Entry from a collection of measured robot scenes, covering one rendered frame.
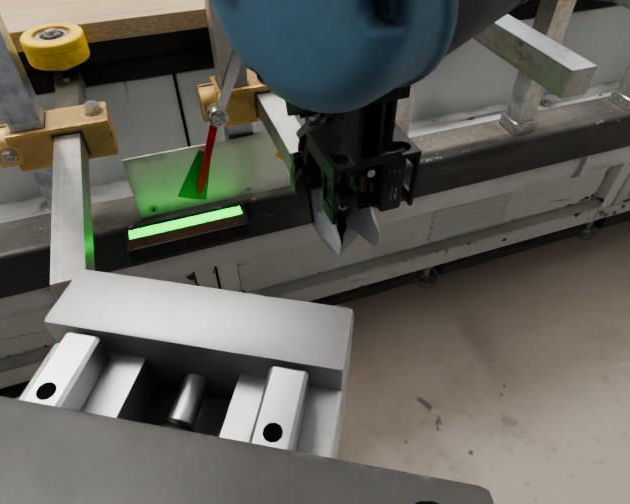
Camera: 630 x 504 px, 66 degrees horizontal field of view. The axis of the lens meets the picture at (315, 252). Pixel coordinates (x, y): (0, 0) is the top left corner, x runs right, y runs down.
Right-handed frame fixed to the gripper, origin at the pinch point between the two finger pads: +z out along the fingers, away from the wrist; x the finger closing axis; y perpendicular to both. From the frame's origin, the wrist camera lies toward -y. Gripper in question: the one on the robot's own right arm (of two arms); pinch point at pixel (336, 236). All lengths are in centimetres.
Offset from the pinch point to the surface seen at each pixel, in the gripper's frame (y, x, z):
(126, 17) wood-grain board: -46.0, -14.9, -8.2
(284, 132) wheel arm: -14.8, -0.8, -3.8
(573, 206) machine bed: -51, 103, 65
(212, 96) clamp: -25.6, -7.0, -4.3
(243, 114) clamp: -24.9, -3.4, -1.4
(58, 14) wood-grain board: -51, -24, -8
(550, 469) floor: 10, 52, 83
